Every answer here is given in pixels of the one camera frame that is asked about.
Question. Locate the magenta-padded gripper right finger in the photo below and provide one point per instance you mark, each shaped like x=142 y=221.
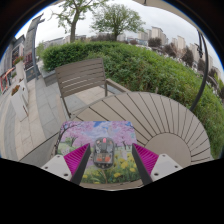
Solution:
x=146 y=159

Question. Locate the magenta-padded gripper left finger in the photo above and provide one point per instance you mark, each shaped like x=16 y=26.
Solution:
x=77 y=160

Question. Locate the transparent grey computer mouse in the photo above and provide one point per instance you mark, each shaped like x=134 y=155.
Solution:
x=104 y=153

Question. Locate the flower landscape print mouse pad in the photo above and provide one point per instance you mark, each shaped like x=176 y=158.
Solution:
x=80 y=133

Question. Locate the white planter box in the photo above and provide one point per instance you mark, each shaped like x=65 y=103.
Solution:
x=20 y=103

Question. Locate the grey slatted outdoor chair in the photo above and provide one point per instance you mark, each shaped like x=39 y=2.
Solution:
x=81 y=75

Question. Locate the dark storefront building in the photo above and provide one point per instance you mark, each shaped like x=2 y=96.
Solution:
x=31 y=50

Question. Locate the distant apartment buildings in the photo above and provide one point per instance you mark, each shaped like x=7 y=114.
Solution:
x=156 y=33

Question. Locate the thin sparse tree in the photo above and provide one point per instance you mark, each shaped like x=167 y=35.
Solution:
x=73 y=23

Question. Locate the round leafy tree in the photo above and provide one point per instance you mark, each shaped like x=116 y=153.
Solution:
x=116 y=18

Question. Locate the beige umbrella canopy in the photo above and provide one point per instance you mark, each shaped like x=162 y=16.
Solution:
x=166 y=7

